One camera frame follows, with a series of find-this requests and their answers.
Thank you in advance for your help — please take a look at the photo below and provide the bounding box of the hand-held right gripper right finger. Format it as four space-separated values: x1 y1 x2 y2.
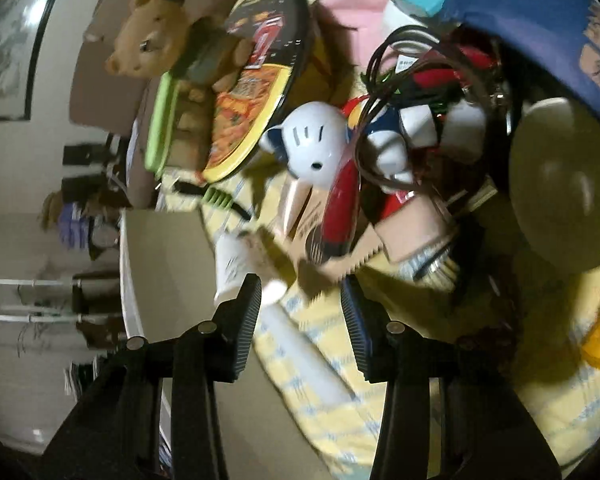
340 280 563 480

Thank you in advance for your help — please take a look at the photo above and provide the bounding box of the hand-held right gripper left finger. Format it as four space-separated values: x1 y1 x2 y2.
40 273 263 480

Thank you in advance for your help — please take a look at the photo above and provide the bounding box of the white tube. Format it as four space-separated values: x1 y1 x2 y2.
214 232 288 307

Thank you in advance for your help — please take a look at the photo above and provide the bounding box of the white cylinder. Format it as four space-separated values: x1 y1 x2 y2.
259 305 353 407

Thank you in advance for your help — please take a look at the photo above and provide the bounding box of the bristle brush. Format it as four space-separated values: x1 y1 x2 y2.
400 240 461 291

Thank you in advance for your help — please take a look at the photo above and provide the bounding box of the cardboard box with serrated edge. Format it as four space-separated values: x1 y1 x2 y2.
280 180 456 278

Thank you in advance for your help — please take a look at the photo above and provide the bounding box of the green comb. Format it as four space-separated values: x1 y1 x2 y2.
172 180 253 221

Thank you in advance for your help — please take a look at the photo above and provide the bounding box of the white cat figure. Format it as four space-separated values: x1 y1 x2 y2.
259 101 438 196

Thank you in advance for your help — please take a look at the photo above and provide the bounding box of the yellow checked tablecloth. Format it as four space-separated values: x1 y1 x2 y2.
155 25 600 480

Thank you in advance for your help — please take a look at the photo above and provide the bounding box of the green tray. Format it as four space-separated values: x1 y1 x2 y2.
145 71 181 173

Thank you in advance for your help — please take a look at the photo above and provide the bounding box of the black yellow snack packet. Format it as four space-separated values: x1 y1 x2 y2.
202 0 313 183

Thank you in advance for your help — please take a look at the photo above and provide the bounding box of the white drying rack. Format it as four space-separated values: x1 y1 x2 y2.
0 270 126 326

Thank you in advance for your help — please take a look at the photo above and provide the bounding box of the white power adapter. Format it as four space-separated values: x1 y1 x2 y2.
440 101 487 161

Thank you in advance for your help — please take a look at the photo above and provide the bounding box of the round grey plate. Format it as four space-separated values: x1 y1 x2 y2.
507 97 600 273

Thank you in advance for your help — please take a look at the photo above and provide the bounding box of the brown teddy bear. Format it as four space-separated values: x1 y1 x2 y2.
105 0 253 96

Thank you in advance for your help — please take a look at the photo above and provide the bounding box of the pink cloth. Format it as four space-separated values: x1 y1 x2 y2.
317 0 461 61

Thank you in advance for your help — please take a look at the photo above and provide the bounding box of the dark blue bag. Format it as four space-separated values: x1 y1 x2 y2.
437 0 600 131

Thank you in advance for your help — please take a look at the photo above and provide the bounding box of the framed picture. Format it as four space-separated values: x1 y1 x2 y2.
0 0 73 122

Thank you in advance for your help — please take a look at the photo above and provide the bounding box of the red-handled tool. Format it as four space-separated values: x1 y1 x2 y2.
305 160 361 263

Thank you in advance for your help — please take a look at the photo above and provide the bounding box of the black cable bundle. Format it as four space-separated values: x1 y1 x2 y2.
357 25 516 201

